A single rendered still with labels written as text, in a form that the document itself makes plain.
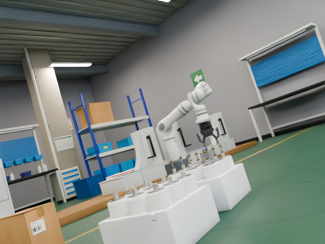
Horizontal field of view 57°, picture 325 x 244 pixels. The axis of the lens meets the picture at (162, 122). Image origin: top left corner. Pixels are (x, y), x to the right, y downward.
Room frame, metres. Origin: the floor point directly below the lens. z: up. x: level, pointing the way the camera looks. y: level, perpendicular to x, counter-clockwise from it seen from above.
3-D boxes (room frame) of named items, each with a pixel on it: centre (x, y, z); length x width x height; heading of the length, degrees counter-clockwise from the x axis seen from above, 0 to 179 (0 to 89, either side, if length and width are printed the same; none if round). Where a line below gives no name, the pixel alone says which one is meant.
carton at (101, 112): (7.11, 1.48, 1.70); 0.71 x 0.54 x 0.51; 140
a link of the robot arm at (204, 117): (1.82, -0.24, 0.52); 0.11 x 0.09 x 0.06; 169
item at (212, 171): (1.74, -0.18, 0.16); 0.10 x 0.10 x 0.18
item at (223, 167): (1.84, -0.24, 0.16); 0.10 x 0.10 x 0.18
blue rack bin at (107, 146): (6.96, 1.57, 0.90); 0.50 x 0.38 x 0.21; 47
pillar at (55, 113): (7.89, 2.77, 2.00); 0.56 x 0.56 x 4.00; 46
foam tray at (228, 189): (1.90, -0.14, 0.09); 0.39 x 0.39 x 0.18; 58
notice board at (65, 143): (7.69, 2.56, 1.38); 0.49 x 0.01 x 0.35; 136
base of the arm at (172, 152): (2.33, -0.01, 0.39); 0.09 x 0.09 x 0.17; 46
